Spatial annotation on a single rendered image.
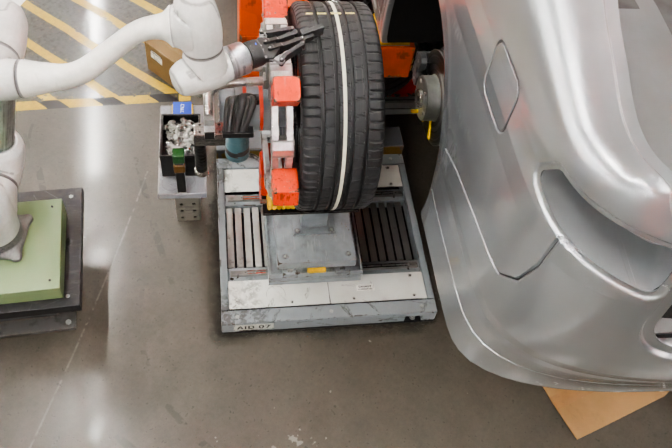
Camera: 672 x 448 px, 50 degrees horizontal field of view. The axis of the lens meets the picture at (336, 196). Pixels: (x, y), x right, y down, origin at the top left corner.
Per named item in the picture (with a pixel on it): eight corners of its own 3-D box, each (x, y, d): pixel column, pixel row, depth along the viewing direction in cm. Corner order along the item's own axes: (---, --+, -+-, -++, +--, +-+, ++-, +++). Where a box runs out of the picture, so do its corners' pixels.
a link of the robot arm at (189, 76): (238, 90, 193) (233, 50, 183) (184, 110, 187) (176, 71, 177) (220, 67, 199) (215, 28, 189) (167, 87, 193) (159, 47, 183)
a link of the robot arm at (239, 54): (235, 86, 194) (255, 79, 196) (235, 63, 186) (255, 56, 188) (220, 63, 197) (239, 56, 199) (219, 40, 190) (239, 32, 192)
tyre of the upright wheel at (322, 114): (341, 150, 278) (375, 248, 223) (280, 151, 275) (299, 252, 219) (352, -23, 245) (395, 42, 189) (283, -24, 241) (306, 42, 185)
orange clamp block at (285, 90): (298, 106, 203) (301, 101, 194) (270, 106, 202) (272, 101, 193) (297, 81, 203) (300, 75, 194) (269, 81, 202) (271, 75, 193)
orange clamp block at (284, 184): (295, 181, 217) (298, 206, 212) (269, 182, 216) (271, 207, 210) (297, 167, 211) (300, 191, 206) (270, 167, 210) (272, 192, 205)
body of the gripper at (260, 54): (239, 55, 199) (268, 44, 202) (253, 76, 195) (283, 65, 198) (239, 36, 192) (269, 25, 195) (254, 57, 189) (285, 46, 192)
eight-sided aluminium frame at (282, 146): (287, 226, 236) (298, 112, 192) (267, 227, 234) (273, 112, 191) (275, 104, 267) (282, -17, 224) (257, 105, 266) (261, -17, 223)
